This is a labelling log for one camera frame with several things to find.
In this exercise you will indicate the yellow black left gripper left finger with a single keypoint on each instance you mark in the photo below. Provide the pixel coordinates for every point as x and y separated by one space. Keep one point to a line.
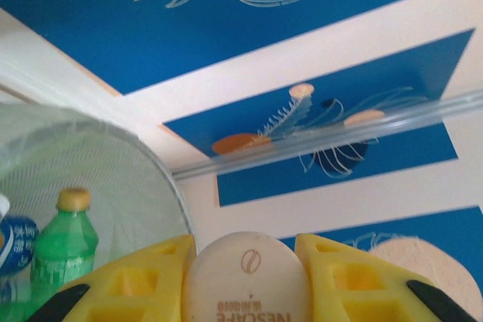
132 284

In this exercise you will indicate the green Sprite bottle yellow cap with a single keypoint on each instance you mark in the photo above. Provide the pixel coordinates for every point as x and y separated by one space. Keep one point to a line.
64 246

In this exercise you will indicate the aluminium frame post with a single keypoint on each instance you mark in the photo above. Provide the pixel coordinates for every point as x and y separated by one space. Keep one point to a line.
339 133

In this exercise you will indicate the small blue label bottle white cap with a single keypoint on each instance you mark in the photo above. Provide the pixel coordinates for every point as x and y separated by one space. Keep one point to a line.
19 246

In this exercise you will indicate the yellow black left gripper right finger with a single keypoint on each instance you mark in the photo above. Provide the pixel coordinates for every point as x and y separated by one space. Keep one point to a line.
358 292

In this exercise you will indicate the grey mesh waste bin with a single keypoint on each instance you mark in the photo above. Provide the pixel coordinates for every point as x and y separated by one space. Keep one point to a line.
132 194

